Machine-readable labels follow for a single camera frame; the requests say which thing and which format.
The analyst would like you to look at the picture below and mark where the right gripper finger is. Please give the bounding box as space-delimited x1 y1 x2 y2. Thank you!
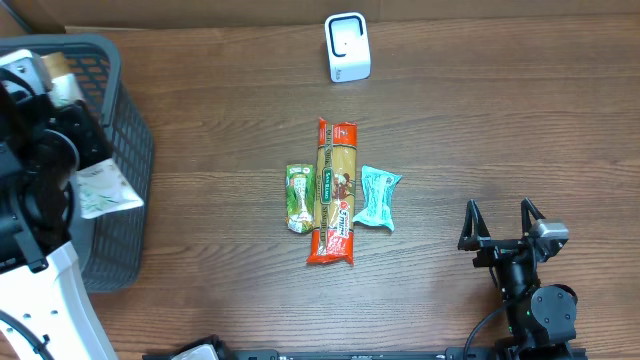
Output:
457 200 491 251
521 197 545 235

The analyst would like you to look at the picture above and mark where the teal packet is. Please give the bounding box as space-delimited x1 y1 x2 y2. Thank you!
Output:
354 165 402 232

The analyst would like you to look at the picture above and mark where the orange spaghetti packet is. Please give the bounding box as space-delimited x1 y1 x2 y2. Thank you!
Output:
307 119 357 264

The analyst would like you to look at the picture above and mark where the green snack packet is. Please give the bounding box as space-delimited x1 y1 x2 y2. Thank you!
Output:
285 164 315 234

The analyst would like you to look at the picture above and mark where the white tube with gold cap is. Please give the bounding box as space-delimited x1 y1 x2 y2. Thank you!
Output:
40 51 145 220

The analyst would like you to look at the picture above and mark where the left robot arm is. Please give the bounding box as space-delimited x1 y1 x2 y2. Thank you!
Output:
1 71 116 359

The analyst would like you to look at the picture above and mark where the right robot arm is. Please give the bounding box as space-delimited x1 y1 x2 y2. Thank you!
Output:
457 198 586 359

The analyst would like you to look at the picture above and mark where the white barcode scanner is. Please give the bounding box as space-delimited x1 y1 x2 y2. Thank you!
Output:
324 12 371 83

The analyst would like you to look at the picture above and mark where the grey plastic shopping basket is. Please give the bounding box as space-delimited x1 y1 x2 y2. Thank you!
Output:
1 34 154 293

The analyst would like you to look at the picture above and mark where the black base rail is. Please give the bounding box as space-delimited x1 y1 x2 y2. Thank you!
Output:
141 335 589 360

